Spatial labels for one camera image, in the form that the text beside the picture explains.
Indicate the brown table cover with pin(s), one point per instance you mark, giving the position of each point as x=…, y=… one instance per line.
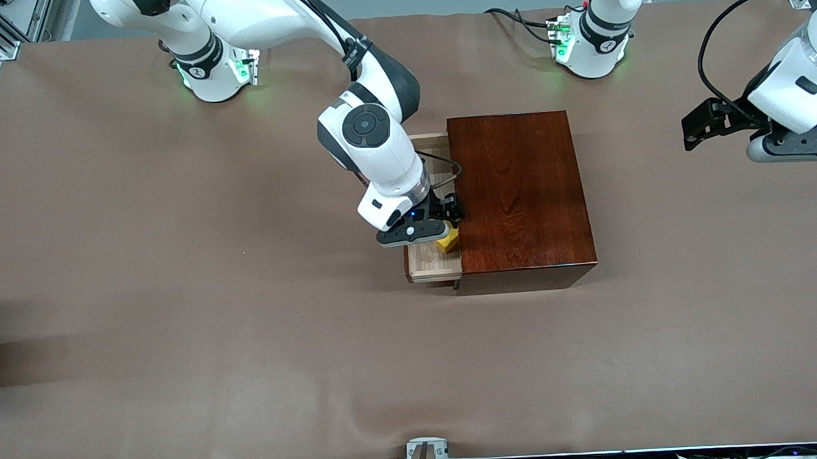
x=173, y=270

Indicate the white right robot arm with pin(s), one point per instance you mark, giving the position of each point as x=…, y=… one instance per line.
x=376, y=154

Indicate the dark brown wooden cabinet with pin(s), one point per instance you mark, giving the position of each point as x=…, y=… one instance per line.
x=525, y=195

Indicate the yellow block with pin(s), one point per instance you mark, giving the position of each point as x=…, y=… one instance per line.
x=448, y=243

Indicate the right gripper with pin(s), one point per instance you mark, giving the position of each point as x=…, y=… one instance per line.
x=441, y=207

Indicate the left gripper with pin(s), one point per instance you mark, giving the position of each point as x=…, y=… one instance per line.
x=733, y=119

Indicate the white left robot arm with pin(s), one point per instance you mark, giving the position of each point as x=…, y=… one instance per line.
x=599, y=58

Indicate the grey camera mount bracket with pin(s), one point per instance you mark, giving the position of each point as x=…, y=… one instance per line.
x=427, y=447

